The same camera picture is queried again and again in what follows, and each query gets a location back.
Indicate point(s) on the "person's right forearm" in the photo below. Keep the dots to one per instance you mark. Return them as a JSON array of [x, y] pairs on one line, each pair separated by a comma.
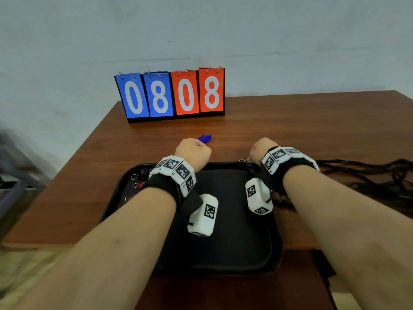
[[355, 238]]

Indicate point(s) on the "black chair with grey frame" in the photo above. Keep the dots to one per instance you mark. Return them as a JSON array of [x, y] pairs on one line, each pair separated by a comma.
[[13, 193]]

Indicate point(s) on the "black plastic tray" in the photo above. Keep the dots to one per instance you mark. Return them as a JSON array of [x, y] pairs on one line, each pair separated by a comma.
[[232, 238]]

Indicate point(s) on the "black wristband with marker tags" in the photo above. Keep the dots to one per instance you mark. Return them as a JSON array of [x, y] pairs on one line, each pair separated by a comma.
[[280, 154], [175, 164]]

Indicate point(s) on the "person's left forearm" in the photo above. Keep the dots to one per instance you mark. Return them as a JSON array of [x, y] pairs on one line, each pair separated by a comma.
[[106, 255]]

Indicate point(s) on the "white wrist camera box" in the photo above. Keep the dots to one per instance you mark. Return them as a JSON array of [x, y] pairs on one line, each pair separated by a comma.
[[203, 219], [258, 198]]

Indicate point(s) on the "person's left hand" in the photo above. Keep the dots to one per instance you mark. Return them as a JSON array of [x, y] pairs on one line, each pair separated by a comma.
[[193, 153]]

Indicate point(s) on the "orange plastic holders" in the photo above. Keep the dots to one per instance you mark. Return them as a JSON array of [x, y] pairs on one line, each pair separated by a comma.
[[130, 198]]

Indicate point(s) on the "blue and red flip scoreboard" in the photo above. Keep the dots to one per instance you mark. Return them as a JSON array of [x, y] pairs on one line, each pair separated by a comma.
[[184, 96]]

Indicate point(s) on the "person's right hand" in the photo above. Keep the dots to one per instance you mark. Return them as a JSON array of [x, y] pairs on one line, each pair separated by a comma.
[[261, 150]]

